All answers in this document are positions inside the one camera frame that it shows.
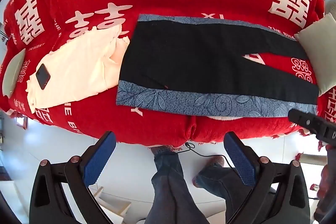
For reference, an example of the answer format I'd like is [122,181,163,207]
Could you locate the cream folded garment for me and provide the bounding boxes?
[26,24,130,113]

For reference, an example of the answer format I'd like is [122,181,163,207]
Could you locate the grey-green pillow left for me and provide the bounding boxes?
[2,49,26,98]

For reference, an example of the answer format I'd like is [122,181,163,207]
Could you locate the black pants blue patterned trim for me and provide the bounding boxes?
[116,14,318,118]

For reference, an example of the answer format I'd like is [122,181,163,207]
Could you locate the beige pillow right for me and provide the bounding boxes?
[294,13,336,96]

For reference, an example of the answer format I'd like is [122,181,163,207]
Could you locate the black smartphone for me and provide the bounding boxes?
[36,64,51,90]

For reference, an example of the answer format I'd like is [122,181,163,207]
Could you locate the black cable on floor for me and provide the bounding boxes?
[184,141,237,175]

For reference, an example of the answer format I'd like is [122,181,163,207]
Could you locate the person's legs in jeans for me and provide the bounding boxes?
[145,146,251,224]

